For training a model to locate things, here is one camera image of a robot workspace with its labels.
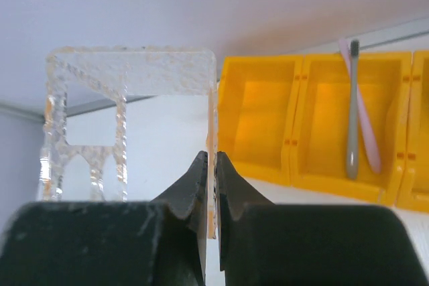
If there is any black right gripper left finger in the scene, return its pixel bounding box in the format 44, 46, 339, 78
1, 151, 207, 285

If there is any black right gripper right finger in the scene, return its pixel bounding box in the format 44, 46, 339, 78
216, 152, 428, 285

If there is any clear acrylic toothbrush holder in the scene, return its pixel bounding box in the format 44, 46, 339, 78
38, 46, 218, 238

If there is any pink toothbrush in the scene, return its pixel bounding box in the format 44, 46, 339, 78
338, 38, 381, 174

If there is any yellow bin middle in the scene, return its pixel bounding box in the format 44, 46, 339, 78
290, 50, 413, 206

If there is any yellow bin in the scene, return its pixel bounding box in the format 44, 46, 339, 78
290, 50, 413, 206
218, 55, 304, 186
397, 50, 428, 213

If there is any yellow bin left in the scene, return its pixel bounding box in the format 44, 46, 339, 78
218, 55, 304, 186

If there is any yellow bin right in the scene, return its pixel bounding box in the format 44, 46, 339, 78
397, 50, 428, 213

